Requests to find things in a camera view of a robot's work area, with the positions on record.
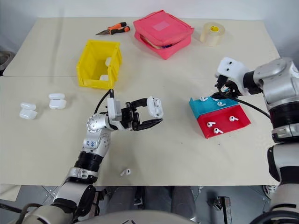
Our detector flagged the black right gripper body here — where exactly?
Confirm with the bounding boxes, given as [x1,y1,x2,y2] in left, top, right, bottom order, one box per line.
[219,75,242,98]

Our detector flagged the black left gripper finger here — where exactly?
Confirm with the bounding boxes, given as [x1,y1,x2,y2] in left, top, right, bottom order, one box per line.
[129,98,150,112]
[137,118,164,130]

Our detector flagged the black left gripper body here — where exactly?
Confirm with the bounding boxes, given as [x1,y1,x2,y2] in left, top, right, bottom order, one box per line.
[121,101,142,132]

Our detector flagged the white earbud case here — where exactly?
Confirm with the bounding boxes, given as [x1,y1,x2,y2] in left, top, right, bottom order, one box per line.
[19,102,38,120]
[146,96,164,119]
[48,93,67,110]

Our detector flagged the yellow plastic bin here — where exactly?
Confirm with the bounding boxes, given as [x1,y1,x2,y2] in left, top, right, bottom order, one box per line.
[76,39,123,90]

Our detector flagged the red plastic tray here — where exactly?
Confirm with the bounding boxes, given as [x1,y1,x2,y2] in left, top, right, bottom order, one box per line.
[197,105,252,140]

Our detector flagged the clear adhesive tape roll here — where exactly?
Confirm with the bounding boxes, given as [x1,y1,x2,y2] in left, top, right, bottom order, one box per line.
[199,22,226,47]

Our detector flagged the pink fabric zip pouch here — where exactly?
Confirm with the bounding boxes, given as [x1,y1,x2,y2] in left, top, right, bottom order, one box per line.
[133,9,195,60]

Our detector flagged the beige robot torso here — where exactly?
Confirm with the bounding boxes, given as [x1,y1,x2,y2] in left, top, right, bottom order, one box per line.
[77,210,199,224]

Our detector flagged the white red sneaker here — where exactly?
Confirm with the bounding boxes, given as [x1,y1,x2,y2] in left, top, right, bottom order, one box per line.
[262,185,279,199]

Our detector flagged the grey round metal object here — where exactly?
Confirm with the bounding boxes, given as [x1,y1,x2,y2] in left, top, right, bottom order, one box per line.
[0,50,16,77]

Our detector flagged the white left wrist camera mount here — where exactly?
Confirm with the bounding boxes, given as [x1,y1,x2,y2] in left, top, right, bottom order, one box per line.
[107,97,123,122]

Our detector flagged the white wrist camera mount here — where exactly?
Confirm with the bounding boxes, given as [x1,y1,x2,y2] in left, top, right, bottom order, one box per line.
[107,97,123,122]
[214,56,250,96]

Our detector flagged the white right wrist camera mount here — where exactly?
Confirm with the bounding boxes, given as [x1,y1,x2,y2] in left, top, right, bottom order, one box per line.
[214,56,250,96]

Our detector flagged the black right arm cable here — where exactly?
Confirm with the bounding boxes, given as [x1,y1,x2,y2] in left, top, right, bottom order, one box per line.
[221,91,272,118]

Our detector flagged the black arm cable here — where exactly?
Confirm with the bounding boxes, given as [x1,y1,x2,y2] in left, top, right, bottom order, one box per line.
[94,88,115,115]
[221,91,272,118]

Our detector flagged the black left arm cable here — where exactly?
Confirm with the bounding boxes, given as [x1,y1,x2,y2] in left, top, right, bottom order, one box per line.
[94,88,115,115]

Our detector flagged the orange black handled pliers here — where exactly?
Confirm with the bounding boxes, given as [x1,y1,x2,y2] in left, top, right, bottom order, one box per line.
[95,21,131,36]

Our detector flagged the rusty metal table bracket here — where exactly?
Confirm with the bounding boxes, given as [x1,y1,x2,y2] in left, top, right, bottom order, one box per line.
[94,188,108,210]

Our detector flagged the dark metal table post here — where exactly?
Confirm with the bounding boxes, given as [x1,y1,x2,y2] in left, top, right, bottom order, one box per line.
[214,196,232,224]

